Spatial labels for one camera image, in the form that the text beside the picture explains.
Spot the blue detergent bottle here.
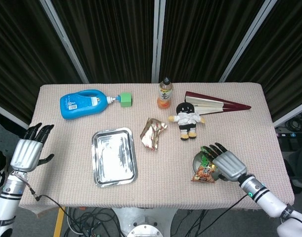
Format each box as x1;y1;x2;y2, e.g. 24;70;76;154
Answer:
59;89;122;120

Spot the pink woven tablecloth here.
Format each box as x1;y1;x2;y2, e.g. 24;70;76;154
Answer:
18;82;295;218

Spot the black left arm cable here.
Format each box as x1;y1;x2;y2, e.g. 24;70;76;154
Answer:
13;171;72;228

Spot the black power strip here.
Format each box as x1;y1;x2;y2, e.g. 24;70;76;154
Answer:
276;132;302;139

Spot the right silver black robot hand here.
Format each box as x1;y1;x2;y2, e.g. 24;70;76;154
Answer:
201;142;248;182

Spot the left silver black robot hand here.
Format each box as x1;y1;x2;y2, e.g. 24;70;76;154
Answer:
9;122;55;172

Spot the green orange snack bag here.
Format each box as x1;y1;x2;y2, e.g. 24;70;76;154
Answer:
191;146;218;184

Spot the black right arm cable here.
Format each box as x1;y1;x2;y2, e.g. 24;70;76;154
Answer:
207;194;248;223

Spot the white screen frame rail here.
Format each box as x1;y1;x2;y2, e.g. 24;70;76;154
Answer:
0;101;30;130
273;99;302;128

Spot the black haired plush doll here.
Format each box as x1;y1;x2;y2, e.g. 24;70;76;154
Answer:
168;102;206;141

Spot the tea drink bottle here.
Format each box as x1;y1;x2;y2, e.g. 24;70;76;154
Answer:
157;77;174;110

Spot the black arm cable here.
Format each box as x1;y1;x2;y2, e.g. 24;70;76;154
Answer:
13;171;72;228
207;194;248;223

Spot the white screen frame post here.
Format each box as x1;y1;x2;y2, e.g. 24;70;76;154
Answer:
151;0;166;83
39;0;89;84
218;0;275;83

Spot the floor cable bundle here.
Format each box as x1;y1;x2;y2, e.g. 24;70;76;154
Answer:
63;207;124;237

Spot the gold red snack packet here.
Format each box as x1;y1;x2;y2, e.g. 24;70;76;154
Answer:
140;118;168;151

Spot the black pleated curtain panel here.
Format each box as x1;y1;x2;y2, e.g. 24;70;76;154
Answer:
226;0;302;123
0;0;83;125
159;0;265;83
51;0;156;84

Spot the dark red folding fan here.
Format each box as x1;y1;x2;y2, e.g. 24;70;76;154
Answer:
184;91;252;116

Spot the green cube block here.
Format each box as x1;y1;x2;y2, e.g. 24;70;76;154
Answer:
119;92;133;108

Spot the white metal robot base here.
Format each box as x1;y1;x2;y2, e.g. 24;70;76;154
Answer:
111;207;180;237

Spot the rectangular steel tray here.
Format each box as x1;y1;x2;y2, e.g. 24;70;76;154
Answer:
91;127;138;188

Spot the round steel plate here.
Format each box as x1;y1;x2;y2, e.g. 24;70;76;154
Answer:
191;151;225;183

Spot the yellow floor tape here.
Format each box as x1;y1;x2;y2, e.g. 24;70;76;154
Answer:
53;206;66;237

